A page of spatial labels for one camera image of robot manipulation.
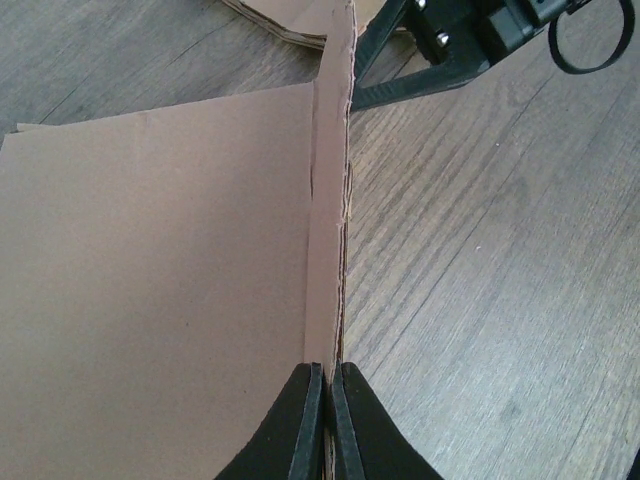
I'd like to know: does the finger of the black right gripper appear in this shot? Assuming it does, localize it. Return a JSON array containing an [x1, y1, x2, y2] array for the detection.
[[351, 0, 480, 111]]

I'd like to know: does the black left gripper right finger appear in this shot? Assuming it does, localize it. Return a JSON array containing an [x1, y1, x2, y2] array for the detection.
[[331, 362, 441, 480]]

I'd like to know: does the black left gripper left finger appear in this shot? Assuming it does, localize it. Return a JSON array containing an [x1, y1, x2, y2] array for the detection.
[[216, 363, 324, 480]]

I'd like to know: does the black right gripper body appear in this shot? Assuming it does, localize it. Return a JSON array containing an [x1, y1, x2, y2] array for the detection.
[[404, 1, 620, 75]]

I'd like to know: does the cardboard box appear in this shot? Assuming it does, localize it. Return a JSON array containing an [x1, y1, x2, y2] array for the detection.
[[1, 1, 357, 479]]

